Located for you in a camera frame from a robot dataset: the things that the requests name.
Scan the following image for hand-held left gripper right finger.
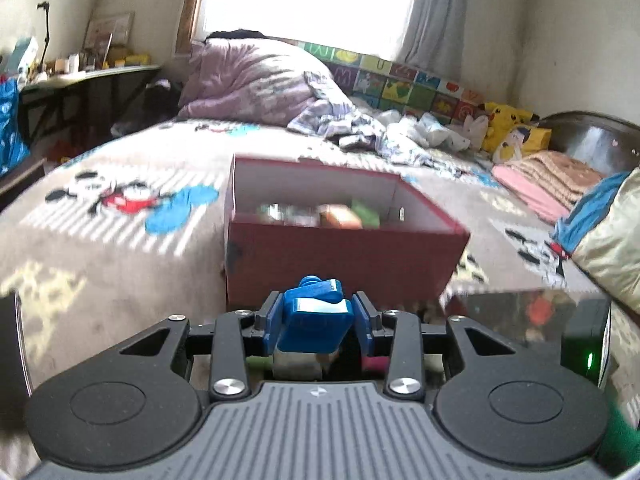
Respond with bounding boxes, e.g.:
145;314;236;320
351;290;521;400

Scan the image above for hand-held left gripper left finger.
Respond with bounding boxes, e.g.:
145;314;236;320
117;290;286;402

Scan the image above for blue plastic toy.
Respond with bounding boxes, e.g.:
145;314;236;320
272;274;354;356

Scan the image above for red cardboard box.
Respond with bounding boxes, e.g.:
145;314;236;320
223;155;472;312

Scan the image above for orange packet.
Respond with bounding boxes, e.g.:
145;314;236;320
319;204;363;230

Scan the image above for green packet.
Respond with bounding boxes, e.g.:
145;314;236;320
351;199;382;228

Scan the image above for black glossy desk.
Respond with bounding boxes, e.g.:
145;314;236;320
442;289;612;333

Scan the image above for printed cartoon blanket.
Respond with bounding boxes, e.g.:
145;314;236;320
0;117;640;480

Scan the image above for pile of white-blue clothes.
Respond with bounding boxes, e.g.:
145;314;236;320
286;70;483;173

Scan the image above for black device with green light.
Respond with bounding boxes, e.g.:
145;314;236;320
559;299;611;388

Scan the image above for white plush bunny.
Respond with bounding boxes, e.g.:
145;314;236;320
459;114;490;152

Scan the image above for pink and tan folded blanket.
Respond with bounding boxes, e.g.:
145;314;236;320
491;151;607;225

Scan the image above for colourful alphabet foam mat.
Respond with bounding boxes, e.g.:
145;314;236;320
300;41;501;126

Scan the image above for yellow plush toy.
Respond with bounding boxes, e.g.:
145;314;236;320
479;102;554;164

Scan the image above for purple quilt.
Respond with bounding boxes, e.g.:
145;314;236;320
176;35;357;127

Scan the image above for blue cloth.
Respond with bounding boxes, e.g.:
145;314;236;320
551;172;632;257

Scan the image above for cream satin pillow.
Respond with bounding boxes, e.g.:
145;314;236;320
571;166;640;313

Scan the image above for dark wooden headboard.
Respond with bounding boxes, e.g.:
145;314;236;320
536;111;640;177

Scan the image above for dark cloth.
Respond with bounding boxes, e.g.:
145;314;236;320
204;29;267;44

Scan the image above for cluttered desk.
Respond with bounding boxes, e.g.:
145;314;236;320
19;62;164;143

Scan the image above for grey curtain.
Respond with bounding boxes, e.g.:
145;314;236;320
399;0;475;77

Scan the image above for bright window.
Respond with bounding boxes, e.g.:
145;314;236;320
197;0;426;61

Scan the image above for blue plastic bag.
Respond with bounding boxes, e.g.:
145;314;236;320
0;76;32;177

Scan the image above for framed picture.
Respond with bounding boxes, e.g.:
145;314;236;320
81;11;136;63

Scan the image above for teal box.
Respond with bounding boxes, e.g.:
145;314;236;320
9;36;40;77

